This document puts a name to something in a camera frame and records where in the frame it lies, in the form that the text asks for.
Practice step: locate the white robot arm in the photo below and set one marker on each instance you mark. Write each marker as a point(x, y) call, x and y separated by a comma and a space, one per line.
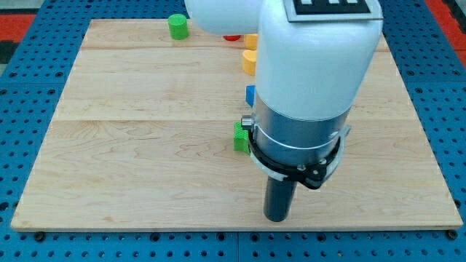
point(312, 57)

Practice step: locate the blue block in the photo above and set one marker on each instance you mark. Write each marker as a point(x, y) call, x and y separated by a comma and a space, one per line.
point(249, 95)

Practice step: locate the yellow block near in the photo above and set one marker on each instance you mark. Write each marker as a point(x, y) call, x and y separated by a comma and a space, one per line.
point(249, 61)

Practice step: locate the yellow block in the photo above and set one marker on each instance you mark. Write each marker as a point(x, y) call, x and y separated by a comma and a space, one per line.
point(249, 61)
point(251, 41)

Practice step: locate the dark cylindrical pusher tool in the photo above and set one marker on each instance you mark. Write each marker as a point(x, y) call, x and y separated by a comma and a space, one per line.
point(278, 198)

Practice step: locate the wooden board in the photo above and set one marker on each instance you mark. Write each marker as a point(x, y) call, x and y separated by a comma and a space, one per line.
point(142, 140)

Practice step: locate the red block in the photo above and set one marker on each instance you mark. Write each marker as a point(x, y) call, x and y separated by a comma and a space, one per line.
point(232, 37)

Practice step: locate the yellow block far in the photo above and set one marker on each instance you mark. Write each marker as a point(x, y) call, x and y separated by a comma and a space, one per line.
point(251, 41)

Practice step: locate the green cylinder block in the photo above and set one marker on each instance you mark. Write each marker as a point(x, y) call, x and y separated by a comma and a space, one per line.
point(178, 26)

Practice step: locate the black white fiducial tag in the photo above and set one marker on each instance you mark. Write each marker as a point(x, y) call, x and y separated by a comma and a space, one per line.
point(332, 10)

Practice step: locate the black ring mount bracket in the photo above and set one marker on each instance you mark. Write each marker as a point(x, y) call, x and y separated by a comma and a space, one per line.
point(312, 176)

